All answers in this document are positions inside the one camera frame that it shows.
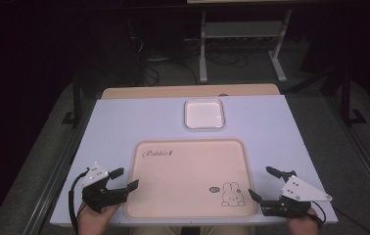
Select white square dish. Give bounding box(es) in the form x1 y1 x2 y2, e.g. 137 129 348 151
183 96 226 130

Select beige tray with rabbit print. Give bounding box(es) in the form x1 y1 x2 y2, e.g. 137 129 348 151
123 138 258 220

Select person's left hand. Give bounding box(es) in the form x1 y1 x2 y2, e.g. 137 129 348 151
76 201 122 235

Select aluminium rail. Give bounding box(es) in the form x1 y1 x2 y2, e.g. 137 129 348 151
25 97 98 235
324 96 370 210

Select black floor cables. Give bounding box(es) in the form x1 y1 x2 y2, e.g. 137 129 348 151
142 48 251 87

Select black metal stand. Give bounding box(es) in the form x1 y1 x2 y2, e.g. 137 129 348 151
61 76 84 129
339 67 369 127

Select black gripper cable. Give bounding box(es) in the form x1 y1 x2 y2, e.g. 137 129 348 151
68 167 91 235
310 200 328 228

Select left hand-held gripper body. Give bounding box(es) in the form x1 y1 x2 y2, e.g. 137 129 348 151
79 161 130 213

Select white metal stand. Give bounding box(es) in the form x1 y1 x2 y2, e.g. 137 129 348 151
198 8 294 85

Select person's right hand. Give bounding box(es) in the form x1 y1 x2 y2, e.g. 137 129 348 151
285 207 322 235

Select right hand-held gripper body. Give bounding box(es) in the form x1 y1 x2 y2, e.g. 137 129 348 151
258 174 334 219

